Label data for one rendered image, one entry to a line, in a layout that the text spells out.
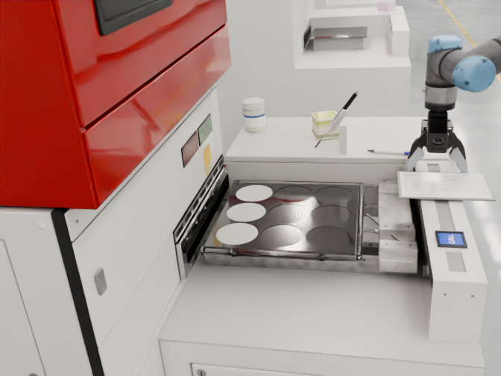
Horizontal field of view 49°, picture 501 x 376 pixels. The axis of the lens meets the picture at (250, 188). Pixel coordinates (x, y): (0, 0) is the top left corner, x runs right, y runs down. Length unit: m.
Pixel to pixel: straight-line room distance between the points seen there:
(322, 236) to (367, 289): 0.16
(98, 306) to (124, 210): 0.17
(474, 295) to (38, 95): 0.80
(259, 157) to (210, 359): 0.64
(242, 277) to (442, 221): 0.47
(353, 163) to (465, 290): 0.60
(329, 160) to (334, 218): 0.24
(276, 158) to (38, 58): 0.95
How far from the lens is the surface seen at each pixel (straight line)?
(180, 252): 1.23
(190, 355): 1.17
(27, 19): 0.73
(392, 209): 1.45
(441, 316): 1.11
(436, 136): 1.35
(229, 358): 1.15
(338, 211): 1.39
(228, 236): 1.30
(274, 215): 1.38
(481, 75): 1.26
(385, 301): 1.22
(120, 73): 0.85
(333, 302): 1.21
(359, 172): 1.55
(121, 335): 1.01
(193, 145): 1.31
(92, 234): 0.87
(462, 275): 1.08
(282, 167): 1.57
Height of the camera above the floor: 1.57
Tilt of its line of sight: 26 degrees down
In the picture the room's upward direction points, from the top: 5 degrees counter-clockwise
